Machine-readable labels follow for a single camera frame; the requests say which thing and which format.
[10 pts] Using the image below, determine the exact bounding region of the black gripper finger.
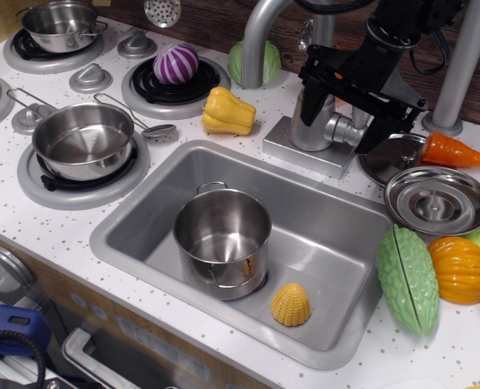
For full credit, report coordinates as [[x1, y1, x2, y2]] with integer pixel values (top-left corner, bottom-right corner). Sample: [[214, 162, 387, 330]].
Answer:
[[300, 79, 336, 126], [354, 113, 415, 154]]

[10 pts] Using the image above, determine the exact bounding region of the grey stove knob front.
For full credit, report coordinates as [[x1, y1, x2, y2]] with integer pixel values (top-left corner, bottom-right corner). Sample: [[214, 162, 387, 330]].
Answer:
[[11, 103, 54, 135]]

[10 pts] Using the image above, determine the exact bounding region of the hanging perforated steel ladle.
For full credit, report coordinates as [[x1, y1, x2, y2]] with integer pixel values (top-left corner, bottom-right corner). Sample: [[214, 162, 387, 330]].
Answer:
[[144, 0, 182, 28]]

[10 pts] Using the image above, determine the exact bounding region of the purple striped toy onion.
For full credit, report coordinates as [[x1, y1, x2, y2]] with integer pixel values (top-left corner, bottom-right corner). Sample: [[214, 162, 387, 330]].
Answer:
[[152, 44, 199, 85]]

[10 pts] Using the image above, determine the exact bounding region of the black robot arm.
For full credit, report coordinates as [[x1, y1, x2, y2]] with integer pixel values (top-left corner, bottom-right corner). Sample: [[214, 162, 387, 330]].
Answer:
[[291, 1, 464, 154]]

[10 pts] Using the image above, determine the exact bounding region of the steel pot lid flat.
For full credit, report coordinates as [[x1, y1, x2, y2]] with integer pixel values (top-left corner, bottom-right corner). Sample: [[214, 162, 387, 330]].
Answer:
[[358, 134, 426, 186]]

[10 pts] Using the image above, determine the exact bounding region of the green toy bitter gourd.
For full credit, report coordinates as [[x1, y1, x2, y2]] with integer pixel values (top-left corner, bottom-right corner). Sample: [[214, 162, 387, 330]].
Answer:
[[376, 224, 439, 336]]

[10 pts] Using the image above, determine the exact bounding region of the steel bowl pan rear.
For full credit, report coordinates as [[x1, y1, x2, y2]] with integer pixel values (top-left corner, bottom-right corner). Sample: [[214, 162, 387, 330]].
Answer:
[[16, 1, 108, 53]]

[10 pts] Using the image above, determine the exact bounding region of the steel saucepan on burner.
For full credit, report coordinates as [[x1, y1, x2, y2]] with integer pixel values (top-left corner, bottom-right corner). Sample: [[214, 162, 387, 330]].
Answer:
[[6, 88, 135, 182]]

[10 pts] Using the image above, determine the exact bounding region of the front stove burner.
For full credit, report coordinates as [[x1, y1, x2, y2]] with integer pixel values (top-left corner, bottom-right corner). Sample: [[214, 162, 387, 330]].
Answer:
[[17, 134, 150, 211]]

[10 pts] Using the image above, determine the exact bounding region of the grey oven dial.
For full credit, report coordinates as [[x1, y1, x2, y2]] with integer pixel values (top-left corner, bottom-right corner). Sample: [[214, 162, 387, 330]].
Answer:
[[0, 246, 35, 294]]

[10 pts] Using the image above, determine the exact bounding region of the grey stove knob middle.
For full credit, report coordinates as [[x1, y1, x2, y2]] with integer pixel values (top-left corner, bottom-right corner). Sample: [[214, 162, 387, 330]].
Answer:
[[69, 63, 113, 94]]

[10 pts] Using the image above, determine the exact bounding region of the rear centre stove burner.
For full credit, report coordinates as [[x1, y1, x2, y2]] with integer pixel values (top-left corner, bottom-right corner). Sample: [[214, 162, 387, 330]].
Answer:
[[121, 57, 230, 119]]

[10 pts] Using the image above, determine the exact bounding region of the orange toy pumpkin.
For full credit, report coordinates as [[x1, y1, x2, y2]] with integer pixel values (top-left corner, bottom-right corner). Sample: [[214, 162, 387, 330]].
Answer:
[[427, 237, 480, 305]]

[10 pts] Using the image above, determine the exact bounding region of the steel pot in sink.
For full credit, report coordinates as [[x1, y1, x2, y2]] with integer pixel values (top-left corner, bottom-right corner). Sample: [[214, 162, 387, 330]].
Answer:
[[172, 182, 272, 301]]

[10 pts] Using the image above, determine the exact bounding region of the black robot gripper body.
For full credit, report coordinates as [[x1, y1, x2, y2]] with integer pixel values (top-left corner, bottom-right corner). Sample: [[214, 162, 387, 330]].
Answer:
[[299, 37, 428, 117]]

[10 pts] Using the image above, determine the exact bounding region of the steel pot lid upturned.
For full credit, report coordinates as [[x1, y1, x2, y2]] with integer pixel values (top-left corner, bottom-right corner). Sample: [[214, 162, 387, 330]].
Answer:
[[384, 166, 480, 236]]

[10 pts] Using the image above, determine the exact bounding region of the orange toy carrot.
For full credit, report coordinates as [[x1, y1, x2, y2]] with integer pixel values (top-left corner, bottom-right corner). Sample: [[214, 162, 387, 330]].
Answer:
[[421, 131, 480, 168]]

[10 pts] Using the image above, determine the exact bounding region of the grey stove knob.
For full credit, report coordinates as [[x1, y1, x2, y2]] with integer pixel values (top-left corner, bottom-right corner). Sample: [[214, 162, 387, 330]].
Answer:
[[69, 63, 113, 94], [118, 31, 157, 59], [11, 103, 54, 135]]

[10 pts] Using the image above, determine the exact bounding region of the green toy cabbage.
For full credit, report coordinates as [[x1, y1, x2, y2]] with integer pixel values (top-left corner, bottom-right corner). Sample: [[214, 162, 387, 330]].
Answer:
[[227, 41, 281, 87]]

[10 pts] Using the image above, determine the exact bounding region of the yellow toy bell pepper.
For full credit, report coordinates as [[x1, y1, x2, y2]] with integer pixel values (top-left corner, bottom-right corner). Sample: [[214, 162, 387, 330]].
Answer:
[[201, 87, 256, 135]]

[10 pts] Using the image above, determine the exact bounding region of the black coiled cable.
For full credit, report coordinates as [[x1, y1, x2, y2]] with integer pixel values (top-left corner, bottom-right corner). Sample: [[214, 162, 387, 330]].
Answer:
[[0, 330, 47, 388]]

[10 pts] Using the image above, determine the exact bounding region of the oven door handle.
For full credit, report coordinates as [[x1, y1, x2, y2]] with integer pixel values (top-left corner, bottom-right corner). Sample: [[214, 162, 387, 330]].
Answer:
[[62, 327, 137, 389]]

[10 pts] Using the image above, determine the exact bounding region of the silver toy faucet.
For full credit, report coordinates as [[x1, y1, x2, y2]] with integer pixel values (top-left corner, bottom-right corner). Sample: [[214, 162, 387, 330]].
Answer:
[[242, 0, 355, 179]]

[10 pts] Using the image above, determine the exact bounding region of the grey sink basin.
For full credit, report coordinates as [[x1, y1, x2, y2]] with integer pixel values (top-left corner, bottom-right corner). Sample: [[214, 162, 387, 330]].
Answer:
[[90, 140, 392, 370]]

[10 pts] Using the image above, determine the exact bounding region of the grey vertical post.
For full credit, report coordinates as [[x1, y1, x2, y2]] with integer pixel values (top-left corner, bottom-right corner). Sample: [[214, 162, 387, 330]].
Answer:
[[422, 0, 480, 137]]

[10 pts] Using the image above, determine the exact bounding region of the grey stove knob rear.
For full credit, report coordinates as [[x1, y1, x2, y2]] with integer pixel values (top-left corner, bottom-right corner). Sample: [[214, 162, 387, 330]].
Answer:
[[118, 31, 157, 59]]

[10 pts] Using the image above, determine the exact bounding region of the yellow toy corn piece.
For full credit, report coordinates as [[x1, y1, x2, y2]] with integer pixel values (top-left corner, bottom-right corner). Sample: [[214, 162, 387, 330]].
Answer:
[[270, 283, 311, 327]]

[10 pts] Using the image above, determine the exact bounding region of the stove burner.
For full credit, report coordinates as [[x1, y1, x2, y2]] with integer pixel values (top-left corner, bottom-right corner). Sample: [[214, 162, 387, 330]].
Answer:
[[121, 57, 230, 119], [3, 28, 105, 75], [17, 134, 150, 211]]

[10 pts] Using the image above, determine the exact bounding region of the small steel strainer spoon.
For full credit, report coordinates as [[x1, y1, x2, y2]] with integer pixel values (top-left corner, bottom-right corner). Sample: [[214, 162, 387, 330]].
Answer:
[[93, 92, 177, 139]]

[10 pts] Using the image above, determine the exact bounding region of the blue clamp device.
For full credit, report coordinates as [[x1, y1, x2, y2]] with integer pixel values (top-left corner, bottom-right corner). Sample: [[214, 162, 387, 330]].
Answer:
[[0, 305, 52, 357]]

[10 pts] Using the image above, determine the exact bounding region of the rear left stove burner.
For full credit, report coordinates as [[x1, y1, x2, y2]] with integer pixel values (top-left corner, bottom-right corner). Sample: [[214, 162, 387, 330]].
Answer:
[[3, 28, 105, 75]]

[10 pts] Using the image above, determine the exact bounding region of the silver faucet lever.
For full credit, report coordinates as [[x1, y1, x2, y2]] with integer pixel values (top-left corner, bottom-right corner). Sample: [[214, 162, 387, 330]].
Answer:
[[324, 106, 371, 147]]

